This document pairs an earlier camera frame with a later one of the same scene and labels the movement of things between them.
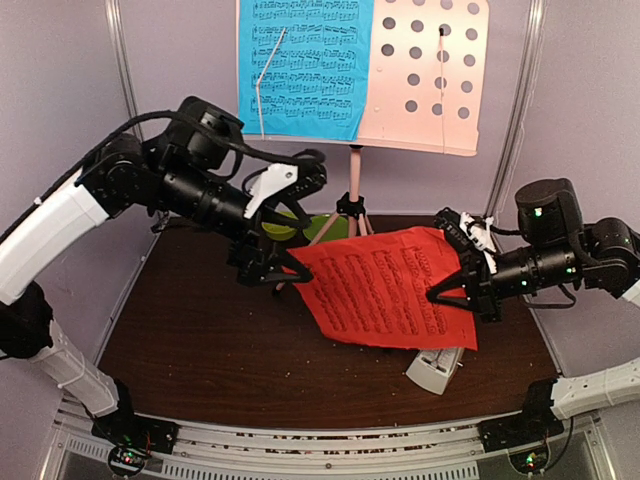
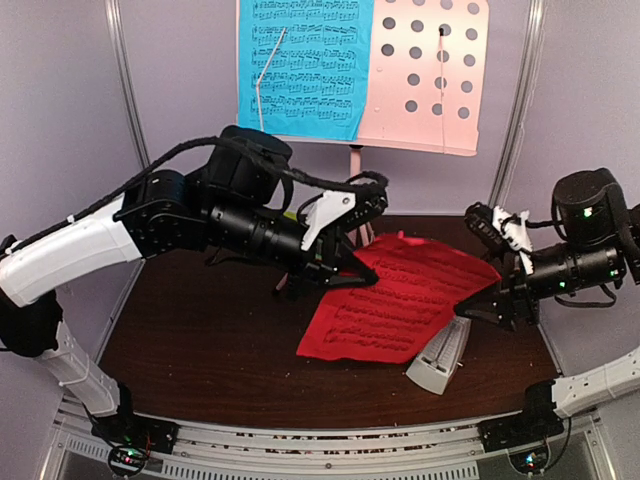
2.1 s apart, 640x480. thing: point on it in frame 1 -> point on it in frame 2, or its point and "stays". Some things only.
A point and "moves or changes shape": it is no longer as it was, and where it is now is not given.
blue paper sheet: [303, 67] stays
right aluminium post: [518, 130] stays
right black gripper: [473, 273] -> [507, 300]
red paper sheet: [377, 287] moves or changes shape
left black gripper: [253, 267] -> [333, 249]
